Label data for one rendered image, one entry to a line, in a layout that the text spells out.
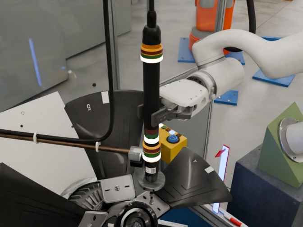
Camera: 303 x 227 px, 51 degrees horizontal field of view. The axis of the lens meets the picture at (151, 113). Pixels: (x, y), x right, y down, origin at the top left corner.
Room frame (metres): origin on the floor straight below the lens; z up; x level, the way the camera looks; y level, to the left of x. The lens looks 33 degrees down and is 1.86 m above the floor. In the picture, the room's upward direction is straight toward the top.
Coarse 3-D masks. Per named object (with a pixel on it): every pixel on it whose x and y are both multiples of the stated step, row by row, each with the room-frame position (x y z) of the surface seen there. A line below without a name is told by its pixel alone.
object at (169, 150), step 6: (162, 132) 1.06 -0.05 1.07; (168, 132) 1.06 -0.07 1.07; (162, 138) 1.02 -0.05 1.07; (180, 138) 1.02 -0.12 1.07; (186, 138) 1.02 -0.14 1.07; (162, 144) 0.99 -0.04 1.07; (168, 144) 0.98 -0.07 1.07; (174, 144) 0.98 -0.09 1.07; (180, 144) 0.99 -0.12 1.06; (186, 144) 1.02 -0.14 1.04; (162, 150) 0.98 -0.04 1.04; (168, 150) 0.96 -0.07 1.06; (174, 150) 0.97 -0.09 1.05; (162, 156) 0.98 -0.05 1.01; (168, 156) 0.96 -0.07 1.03; (174, 156) 0.97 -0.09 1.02; (168, 162) 0.96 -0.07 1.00
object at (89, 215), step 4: (88, 212) 0.48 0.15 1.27; (92, 212) 0.49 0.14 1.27; (96, 212) 0.49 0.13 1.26; (100, 212) 0.49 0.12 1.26; (104, 212) 0.50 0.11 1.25; (84, 216) 0.48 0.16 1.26; (88, 216) 0.48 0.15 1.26; (92, 216) 0.49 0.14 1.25; (96, 216) 0.49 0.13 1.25; (100, 216) 0.49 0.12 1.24; (104, 216) 0.50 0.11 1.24; (84, 220) 0.48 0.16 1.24; (88, 220) 0.48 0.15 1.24; (92, 220) 0.49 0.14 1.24; (96, 220) 0.49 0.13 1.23; (100, 220) 0.49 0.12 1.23; (104, 220) 0.49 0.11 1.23; (80, 224) 0.48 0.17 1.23; (84, 224) 0.48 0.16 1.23; (96, 224) 0.49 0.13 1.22; (100, 224) 0.49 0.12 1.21
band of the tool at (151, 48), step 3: (141, 45) 0.58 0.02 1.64; (144, 45) 0.60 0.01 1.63; (147, 45) 0.60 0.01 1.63; (150, 45) 0.60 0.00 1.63; (153, 45) 0.60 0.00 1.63; (156, 45) 0.60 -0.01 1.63; (159, 45) 0.60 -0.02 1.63; (162, 45) 0.58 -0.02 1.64; (141, 48) 0.57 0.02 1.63; (144, 48) 0.57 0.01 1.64; (147, 48) 0.60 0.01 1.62; (150, 48) 0.60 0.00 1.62; (153, 48) 0.60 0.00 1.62; (156, 48) 0.60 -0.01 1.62; (159, 48) 0.57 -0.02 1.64; (162, 48) 0.58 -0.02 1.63; (150, 51) 0.56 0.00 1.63; (153, 51) 0.56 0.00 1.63; (156, 54) 0.56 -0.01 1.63; (150, 63) 0.56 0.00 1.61; (153, 63) 0.56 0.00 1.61
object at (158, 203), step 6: (144, 192) 0.62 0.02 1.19; (138, 198) 0.60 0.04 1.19; (144, 198) 0.60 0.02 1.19; (150, 198) 0.60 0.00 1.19; (156, 198) 0.60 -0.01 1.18; (156, 204) 0.58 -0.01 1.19; (162, 204) 0.58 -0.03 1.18; (156, 210) 0.56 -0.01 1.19; (162, 210) 0.56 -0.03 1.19; (156, 216) 0.54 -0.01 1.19
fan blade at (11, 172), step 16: (0, 176) 0.46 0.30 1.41; (16, 176) 0.46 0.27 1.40; (0, 192) 0.44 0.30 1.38; (16, 192) 0.45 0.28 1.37; (32, 192) 0.46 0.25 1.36; (48, 192) 0.47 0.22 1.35; (0, 208) 0.43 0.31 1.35; (16, 208) 0.44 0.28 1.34; (32, 208) 0.45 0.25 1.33; (48, 208) 0.46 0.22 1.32; (64, 208) 0.47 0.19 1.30; (80, 208) 0.48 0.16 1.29; (0, 224) 0.42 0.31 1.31; (16, 224) 0.43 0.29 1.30; (32, 224) 0.44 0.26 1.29; (48, 224) 0.45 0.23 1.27; (64, 224) 0.46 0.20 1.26
